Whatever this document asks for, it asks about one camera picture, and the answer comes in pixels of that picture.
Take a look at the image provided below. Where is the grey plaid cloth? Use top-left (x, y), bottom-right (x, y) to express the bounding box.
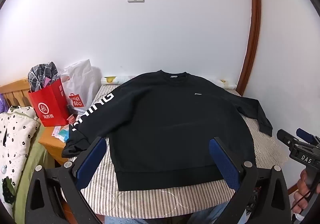
top-left (28, 62), bottom-right (61, 93)

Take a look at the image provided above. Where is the brown wooden door frame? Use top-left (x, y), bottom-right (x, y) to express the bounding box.
top-left (236, 0), bottom-right (262, 97)

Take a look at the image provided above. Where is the person's right hand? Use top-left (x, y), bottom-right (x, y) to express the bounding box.
top-left (293, 169), bottom-right (320, 214)

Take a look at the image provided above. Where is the white flower-print quilt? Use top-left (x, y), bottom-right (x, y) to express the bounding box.
top-left (0, 105), bottom-right (40, 211)

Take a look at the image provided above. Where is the duck-print white cloth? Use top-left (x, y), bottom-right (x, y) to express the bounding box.
top-left (100, 75), bottom-right (238, 90)

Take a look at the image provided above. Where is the black wrist cord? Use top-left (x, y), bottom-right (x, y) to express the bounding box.
top-left (291, 188), bottom-right (310, 216)

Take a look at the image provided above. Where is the white plastic bag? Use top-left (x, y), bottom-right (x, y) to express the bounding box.
top-left (61, 59), bottom-right (102, 114)

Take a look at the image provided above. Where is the blue packet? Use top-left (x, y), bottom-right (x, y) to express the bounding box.
top-left (59, 125), bottom-right (72, 143)

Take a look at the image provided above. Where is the red paper bag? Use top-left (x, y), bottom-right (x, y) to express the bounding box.
top-left (27, 78), bottom-right (72, 127)

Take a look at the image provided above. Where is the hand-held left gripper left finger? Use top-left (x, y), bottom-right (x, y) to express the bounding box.
top-left (25, 136), bottom-right (107, 224)

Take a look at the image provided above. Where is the black sweatshirt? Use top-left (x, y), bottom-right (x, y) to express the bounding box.
top-left (62, 70), bottom-right (273, 192)

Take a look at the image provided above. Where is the grey striped blanket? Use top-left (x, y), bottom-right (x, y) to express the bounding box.
top-left (80, 84), bottom-right (292, 219)

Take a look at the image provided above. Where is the wooden bed headboard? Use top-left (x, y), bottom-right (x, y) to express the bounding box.
top-left (0, 77), bottom-right (32, 108)

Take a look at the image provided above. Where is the green bed sheet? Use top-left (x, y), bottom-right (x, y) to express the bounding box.
top-left (12, 119), bottom-right (56, 224)

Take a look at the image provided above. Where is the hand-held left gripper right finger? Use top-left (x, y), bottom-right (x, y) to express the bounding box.
top-left (209, 136), bottom-right (292, 224)

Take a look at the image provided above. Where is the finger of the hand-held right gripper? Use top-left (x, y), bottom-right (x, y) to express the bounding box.
top-left (296, 128), bottom-right (320, 143)
top-left (277, 129), bottom-right (298, 149)

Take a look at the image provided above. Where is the wooden nightstand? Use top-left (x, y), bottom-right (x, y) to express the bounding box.
top-left (39, 113), bottom-right (83, 166)

